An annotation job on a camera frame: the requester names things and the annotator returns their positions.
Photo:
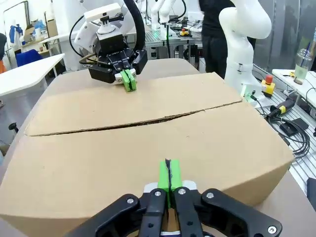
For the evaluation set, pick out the person in black clothes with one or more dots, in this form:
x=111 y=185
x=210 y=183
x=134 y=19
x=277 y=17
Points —
x=212 y=49

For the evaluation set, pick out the white rounded table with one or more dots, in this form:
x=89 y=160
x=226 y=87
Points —
x=22 y=74

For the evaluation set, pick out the small background emergency stop button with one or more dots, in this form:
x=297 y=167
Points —
x=184 y=32

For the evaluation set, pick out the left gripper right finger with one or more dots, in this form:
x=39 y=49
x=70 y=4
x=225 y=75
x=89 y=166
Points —
x=187 y=212

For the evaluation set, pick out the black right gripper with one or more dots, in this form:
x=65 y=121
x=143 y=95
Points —
x=108 y=61

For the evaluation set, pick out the small background cardboard box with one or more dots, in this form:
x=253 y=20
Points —
x=51 y=27

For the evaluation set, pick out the white desk with rounded edge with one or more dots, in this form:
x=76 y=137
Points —
x=296 y=86

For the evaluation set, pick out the blue chair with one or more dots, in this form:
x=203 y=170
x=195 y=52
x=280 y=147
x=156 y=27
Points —
x=28 y=56

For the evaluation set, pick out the flat black adapter box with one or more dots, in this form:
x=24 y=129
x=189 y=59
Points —
x=293 y=126

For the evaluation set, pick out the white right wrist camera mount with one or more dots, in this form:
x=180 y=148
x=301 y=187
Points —
x=98 y=13

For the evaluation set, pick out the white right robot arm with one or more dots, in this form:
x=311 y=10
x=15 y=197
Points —
x=244 y=49

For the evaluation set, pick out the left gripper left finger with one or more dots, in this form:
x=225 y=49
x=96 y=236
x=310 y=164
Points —
x=153 y=209

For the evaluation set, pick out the large brown cardboard box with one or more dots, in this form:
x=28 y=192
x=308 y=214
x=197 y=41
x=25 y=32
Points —
x=148 y=138

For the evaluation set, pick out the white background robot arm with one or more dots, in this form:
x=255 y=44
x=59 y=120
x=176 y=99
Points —
x=160 y=12

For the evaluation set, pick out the aluminium profile robot table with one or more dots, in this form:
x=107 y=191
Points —
x=303 y=163

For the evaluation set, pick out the clear plastic cup with straw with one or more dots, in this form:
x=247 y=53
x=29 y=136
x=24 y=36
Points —
x=302 y=66

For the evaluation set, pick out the yellow red emergency stop button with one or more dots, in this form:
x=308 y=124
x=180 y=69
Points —
x=268 y=87

